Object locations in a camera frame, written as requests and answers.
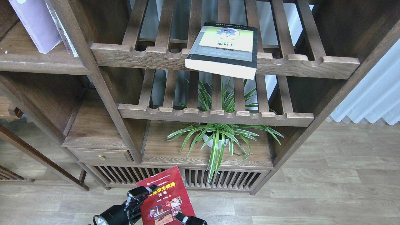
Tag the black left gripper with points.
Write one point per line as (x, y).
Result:
(125, 214)

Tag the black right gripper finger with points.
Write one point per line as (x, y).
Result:
(189, 220)

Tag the red cover book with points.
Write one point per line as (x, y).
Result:
(167, 200)

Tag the yellow and black book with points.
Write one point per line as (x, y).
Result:
(225, 49)

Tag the white and purple book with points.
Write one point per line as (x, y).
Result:
(38, 22)

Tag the upright books on left shelf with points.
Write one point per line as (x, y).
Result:
(64, 36)

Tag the brass drawer knob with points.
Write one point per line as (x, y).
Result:
(101, 157)

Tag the green spider plant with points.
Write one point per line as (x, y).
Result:
(219, 135)

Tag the dark wooden bookshelf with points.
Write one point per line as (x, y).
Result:
(129, 87)

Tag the white curtain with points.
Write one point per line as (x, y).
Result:
(377, 96)

